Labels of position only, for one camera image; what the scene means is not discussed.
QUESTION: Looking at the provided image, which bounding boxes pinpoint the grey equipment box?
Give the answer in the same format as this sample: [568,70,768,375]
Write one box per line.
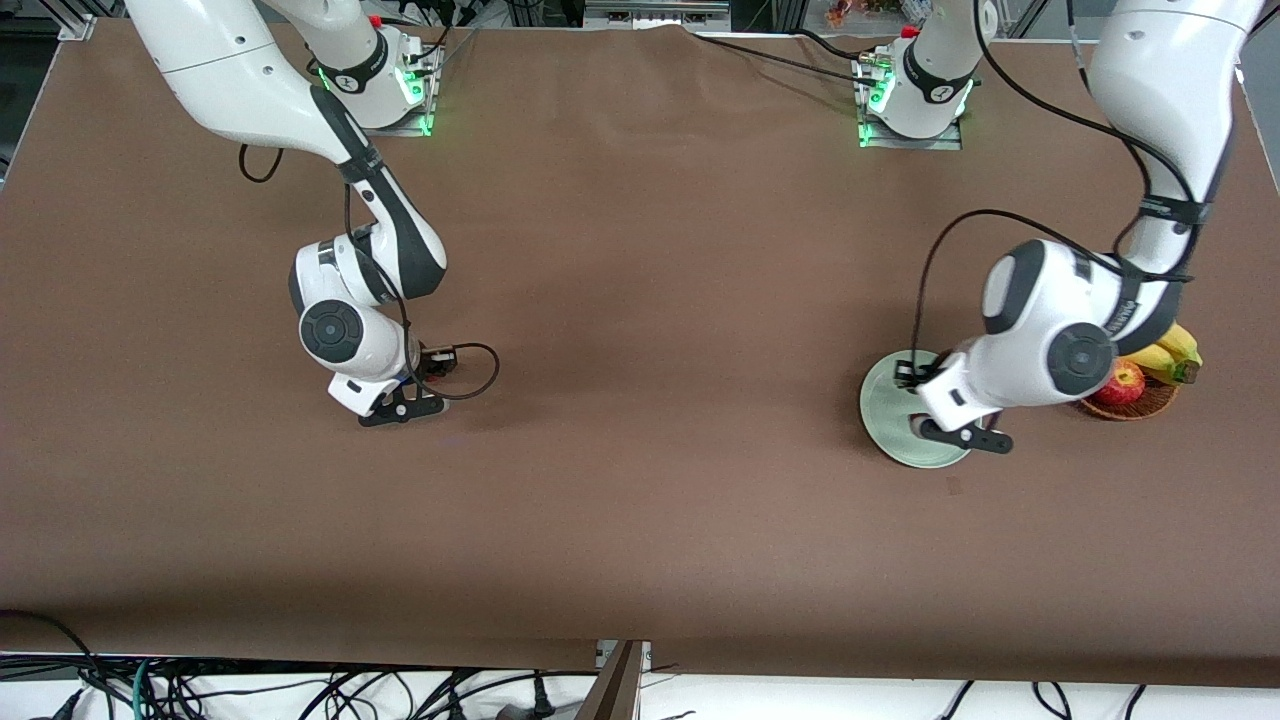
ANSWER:
[585,0,732,31]

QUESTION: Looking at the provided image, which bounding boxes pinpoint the black table cable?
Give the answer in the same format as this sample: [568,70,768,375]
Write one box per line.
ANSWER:
[795,28,896,63]
[690,30,886,89]

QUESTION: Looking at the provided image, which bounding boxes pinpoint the brown wicker basket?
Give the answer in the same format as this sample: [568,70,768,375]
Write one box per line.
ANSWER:
[1075,378,1181,422]

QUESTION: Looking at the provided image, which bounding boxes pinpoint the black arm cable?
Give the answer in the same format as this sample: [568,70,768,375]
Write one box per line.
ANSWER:
[238,145,501,401]
[910,0,1216,381]

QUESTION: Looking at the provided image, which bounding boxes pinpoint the red apple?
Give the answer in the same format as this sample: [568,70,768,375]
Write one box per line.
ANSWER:
[1090,360,1147,407]

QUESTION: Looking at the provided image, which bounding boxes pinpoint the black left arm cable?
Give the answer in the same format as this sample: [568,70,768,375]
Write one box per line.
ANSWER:
[910,0,1216,381]

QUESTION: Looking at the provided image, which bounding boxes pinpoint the pale green round plate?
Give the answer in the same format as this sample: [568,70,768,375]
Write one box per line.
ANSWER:
[859,349,976,470]

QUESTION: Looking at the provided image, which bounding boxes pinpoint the table cover sheet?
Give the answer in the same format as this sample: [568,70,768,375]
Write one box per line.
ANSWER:
[0,18,1280,691]

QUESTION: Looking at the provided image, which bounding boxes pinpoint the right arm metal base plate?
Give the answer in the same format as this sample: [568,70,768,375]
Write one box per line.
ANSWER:
[328,40,441,138]

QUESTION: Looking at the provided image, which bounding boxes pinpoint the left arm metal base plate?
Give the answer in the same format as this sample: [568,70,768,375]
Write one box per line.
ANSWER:
[855,50,966,151]

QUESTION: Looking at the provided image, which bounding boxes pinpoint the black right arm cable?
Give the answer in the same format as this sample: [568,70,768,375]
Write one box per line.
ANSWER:
[238,145,501,401]

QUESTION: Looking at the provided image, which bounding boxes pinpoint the colourful background objects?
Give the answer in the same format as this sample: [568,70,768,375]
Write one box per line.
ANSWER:
[825,0,909,27]

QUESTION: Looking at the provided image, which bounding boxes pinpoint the yellow banana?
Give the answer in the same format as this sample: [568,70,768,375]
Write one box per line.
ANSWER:
[1122,343,1199,387]
[1158,322,1203,365]

